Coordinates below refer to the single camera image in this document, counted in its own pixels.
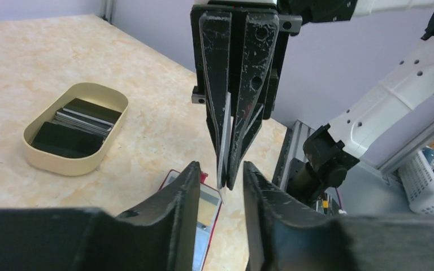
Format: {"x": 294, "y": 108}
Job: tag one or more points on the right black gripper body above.
{"x": 238, "y": 11}

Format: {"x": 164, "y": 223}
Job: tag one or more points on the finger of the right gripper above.
{"x": 261, "y": 32}
{"x": 215, "y": 42}

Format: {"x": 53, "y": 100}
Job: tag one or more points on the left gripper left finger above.
{"x": 156, "y": 234}

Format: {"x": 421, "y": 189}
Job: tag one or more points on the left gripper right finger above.
{"x": 284, "y": 234}

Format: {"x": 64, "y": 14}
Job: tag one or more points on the gold credit card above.
{"x": 207, "y": 208}

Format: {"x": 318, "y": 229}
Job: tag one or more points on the red card holder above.
{"x": 204, "y": 233}

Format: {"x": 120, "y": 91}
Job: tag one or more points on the grey white credit card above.
{"x": 224, "y": 149}

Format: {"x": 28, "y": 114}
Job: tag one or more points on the beige oval tray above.
{"x": 88, "y": 91}

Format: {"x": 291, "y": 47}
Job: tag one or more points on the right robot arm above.
{"x": 336, "y": 147}

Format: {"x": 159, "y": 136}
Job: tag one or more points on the numbered black credit card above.
{"x": 83, "y": 123}

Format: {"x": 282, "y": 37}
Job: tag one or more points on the white plastic basket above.
{"x": 417, "y": 177}

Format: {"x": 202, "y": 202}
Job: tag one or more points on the aluminium frame rail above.
{"x": 291, "y": 158}

